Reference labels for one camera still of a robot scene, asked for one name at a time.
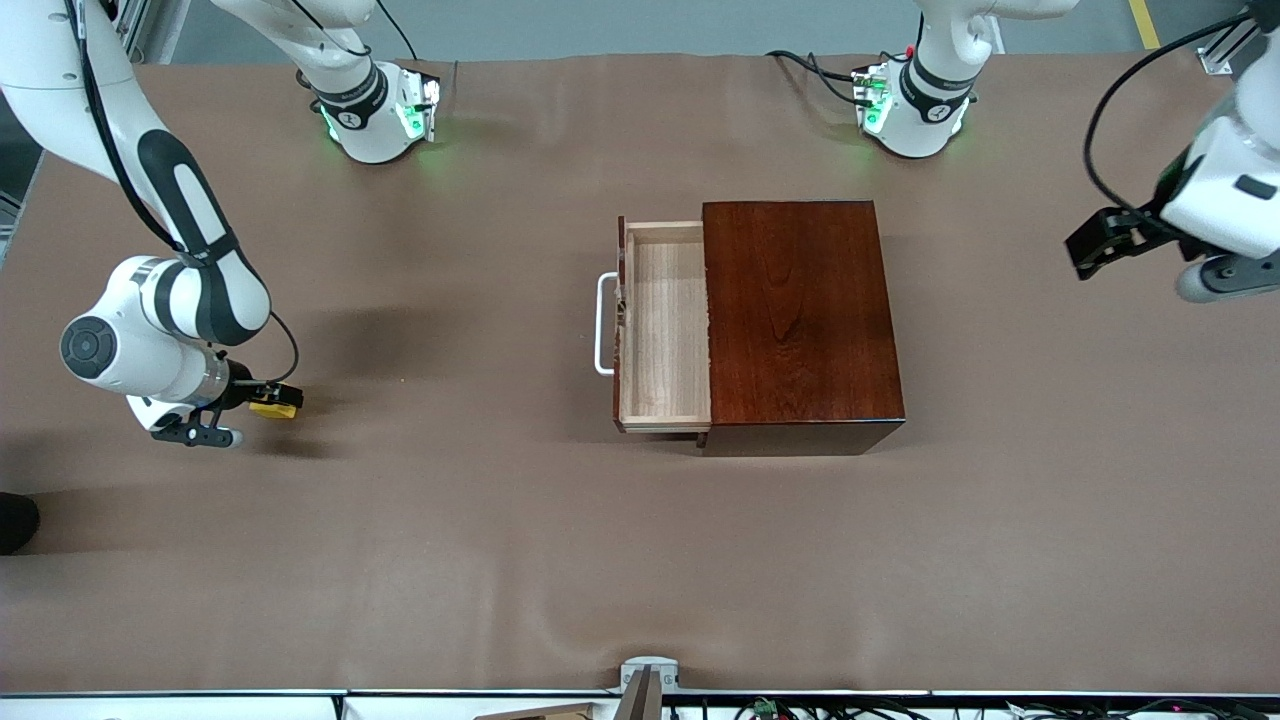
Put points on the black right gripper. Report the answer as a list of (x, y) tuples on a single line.
[(240, 394)]

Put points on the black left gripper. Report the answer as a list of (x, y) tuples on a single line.
[(1143, 228)]

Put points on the yellow square block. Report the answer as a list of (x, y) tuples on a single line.
[(275, 410)]

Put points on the light wood drawer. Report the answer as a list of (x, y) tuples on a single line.
[(665, 330)]

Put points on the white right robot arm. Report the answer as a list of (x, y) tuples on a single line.
[(120, 355)]

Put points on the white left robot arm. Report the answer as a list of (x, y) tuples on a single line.
[(930, 110)]

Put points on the brown table cover sheet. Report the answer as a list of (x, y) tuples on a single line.
[(400, 550)]

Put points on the base connector box green light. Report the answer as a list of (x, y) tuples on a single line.
[(415, 105), (872, 100)]

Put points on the black rounded object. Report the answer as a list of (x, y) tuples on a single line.
[(15, 520)]

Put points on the dark brown wooden cabinet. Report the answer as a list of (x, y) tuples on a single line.
[(800, 310)]

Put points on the green plug connector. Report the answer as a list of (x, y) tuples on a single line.
[(765, 708)]

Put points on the aluminium frame rail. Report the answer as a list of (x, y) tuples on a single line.
[(135, 25), (1222, 55)]

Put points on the white table edge rail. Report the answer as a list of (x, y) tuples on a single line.
[(200, 705)]

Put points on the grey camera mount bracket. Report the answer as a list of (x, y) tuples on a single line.
[(650, 668)]

